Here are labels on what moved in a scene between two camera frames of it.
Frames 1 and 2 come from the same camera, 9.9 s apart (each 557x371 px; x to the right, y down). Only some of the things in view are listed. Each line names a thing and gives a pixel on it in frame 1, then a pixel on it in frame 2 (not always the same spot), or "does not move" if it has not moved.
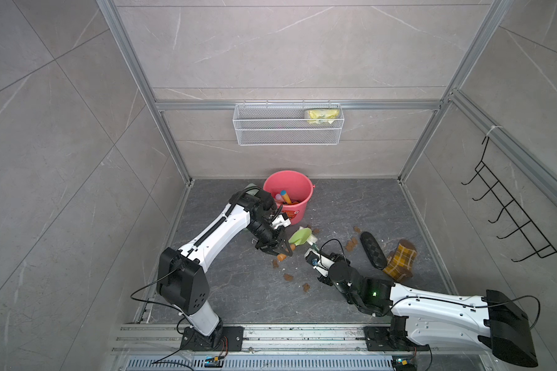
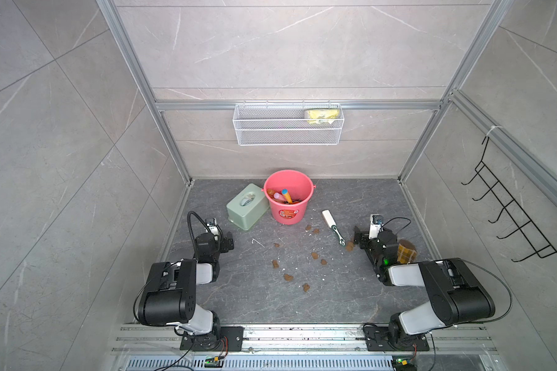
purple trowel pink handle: (279, 199) does not move
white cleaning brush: (312, 240) to (331, 222)
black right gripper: (337, 260) to (364, 238)
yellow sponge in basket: (318, 116) does not move
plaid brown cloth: (400, 263) does not move
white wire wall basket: (288, 124) does not move
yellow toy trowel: (284, 194) does not move
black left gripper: (275, 246) to (224, 246)
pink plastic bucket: (292, 191) does not move
